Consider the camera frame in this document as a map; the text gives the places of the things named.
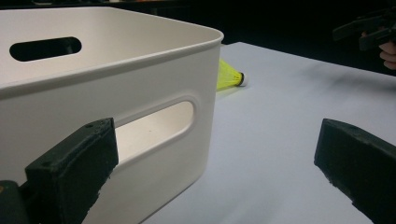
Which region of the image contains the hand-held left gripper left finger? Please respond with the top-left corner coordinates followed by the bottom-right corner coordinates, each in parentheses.
top-left (20, 117), bottom-right (120, 224)

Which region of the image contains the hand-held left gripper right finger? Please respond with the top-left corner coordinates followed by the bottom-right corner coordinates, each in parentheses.
top-left (314, 118), bottom-right (396, 224)

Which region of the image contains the white plastic storage bin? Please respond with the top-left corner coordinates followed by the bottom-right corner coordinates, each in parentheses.
top-left (0, 7), bottom-right (224, 224)

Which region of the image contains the yellow shuttlecock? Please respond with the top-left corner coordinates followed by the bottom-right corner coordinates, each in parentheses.
top-left (217, 59), bottom-right (249, 92)

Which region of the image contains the white table cover sheet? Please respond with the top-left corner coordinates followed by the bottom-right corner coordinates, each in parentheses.
top-left (141, 41), bottom-right (396, 224)

